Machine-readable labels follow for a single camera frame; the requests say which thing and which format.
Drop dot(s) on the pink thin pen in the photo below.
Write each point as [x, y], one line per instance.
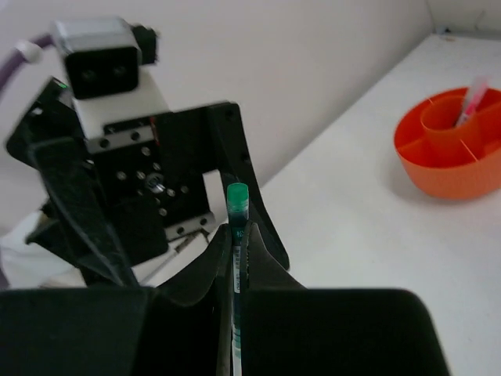
[472, 99]

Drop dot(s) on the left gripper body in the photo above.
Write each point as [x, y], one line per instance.
[147, 173]

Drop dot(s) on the orange round organizer container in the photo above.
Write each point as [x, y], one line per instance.
[446, 161]

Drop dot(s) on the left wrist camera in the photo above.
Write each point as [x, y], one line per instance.
[107, 63]

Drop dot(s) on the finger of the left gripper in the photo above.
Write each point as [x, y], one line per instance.
[93, 243]
[235, 166]

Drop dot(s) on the green clear refill pen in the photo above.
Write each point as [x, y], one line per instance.
[238, 214]

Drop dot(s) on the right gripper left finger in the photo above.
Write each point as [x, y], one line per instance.
[179, 328]

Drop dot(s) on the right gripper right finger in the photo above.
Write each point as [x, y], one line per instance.
[288, 329]

